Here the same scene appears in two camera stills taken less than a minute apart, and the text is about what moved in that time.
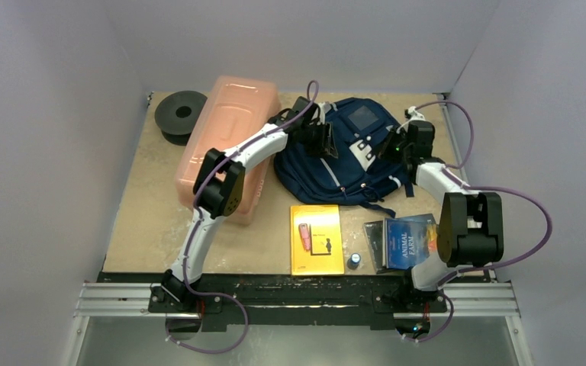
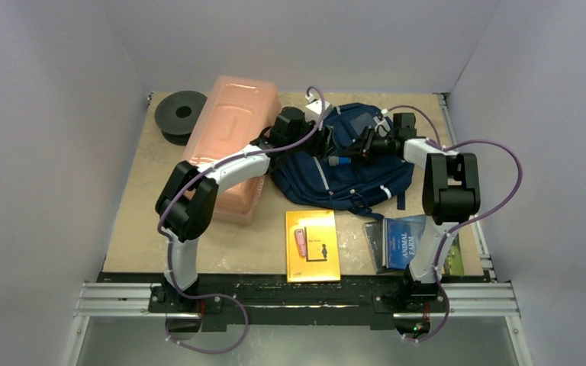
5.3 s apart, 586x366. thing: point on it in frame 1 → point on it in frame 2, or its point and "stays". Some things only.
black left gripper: [326, 143] stays
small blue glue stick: [353, 261] → [335, 160]
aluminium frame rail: [481, 300] stays
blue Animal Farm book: [409, 239] stays
